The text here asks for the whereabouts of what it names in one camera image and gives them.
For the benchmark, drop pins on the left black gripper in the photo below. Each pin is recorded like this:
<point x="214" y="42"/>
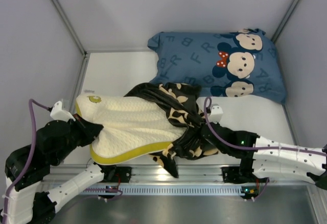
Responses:
<point x="80" y="128"/>

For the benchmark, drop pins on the white pillow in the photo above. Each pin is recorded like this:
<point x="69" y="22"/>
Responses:
<point x="132" y="127"/>

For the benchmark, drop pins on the black floral plush pillowcase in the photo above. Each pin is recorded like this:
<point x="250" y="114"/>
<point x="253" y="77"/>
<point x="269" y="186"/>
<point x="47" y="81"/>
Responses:
<point x="179" y="102"/>

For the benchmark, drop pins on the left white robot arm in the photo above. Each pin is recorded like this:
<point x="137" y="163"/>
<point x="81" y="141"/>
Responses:
<point x="27" y="166"/>

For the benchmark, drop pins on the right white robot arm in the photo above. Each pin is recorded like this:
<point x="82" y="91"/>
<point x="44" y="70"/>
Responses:
<point x="262" y="159"/>

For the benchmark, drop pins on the blue cartoon print pillow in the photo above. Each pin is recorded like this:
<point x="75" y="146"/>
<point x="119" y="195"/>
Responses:
<point x="230" y="64"/>

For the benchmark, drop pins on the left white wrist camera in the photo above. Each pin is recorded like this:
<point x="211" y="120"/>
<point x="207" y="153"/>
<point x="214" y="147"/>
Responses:
<point x="59" y="112"/>

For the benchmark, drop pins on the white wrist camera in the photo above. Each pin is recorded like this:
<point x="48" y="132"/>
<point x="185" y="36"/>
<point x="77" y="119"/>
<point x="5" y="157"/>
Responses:
<point x="216" y="113"/>
<point x="59" y="112"/>

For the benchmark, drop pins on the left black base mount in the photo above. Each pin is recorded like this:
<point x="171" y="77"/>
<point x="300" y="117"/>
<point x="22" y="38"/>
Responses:
<point x="122" y="174"/>

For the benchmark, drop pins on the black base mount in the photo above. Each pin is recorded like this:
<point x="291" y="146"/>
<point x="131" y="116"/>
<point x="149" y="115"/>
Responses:
<point x="122" y="174"/>
<point x="231" y="174"/>

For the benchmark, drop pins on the aluminium mounting rail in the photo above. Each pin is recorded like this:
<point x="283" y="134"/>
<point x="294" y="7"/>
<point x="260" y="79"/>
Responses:
<point x="147" y="174"/>

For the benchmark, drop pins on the perforated cable duct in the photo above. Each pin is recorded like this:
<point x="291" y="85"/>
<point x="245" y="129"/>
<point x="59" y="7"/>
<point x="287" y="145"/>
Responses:
<point x="207" y="190"/>

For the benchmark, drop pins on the left aluminium frame post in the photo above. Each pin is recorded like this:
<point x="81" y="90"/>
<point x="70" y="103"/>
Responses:
<point x="69" y="27"/>

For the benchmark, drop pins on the aluminium frame post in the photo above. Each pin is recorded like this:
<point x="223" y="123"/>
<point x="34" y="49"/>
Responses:
<point x="285" y="19"/>
<point x="69" y="27"/>

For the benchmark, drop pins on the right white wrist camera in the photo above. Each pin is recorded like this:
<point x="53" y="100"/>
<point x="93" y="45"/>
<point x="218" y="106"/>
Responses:
<point x="216" y="113"/>

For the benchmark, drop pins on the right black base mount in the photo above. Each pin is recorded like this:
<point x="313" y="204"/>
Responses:
<point x="231" y="174"/>

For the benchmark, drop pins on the right aluminium frame post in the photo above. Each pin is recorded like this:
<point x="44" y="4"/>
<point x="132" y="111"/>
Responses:
<point x="285" y="19"/>

